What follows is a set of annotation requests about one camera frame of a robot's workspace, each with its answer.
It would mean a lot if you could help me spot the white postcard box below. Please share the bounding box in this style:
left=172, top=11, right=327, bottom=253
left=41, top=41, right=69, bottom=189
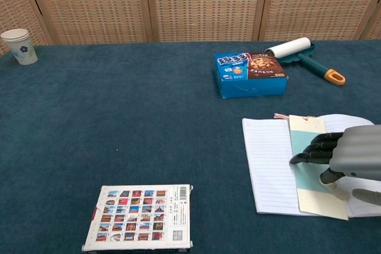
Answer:
left=82, top=184, right=194, bottom=252

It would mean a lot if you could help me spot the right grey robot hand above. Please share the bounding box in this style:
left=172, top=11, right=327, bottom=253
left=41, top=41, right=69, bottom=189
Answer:
left=289, top=124, right=381, bottom=207

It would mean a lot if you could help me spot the open lined notebook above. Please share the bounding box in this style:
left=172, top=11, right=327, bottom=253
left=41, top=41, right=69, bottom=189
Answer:
left=242, top=113, right=381, bottom=218

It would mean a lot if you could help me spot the teal and cream bookmark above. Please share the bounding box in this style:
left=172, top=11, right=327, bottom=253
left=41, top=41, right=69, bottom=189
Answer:
left=273, top=113, right=349, bottom=221

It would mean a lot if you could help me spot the blue cookie box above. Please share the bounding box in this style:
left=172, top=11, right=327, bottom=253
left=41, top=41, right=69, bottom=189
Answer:
left=213, top=51, right=289, bottom=99

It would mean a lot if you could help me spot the teal lint roller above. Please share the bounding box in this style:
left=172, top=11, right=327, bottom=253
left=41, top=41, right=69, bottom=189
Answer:
left=264, top=36, right=346, bottom=86

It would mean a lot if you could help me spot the paper cup with flower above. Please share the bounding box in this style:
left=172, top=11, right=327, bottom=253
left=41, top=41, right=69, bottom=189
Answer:
left=0, top=28, right=39, bottom=66

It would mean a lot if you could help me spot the teal felt table cover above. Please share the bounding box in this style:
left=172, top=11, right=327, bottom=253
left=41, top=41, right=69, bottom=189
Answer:
left=0, top=40, right=381, bottom=254

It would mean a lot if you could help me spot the woven folding screen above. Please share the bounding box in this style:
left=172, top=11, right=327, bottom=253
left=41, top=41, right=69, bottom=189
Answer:
left=0, top=0, right=381, bottom=57

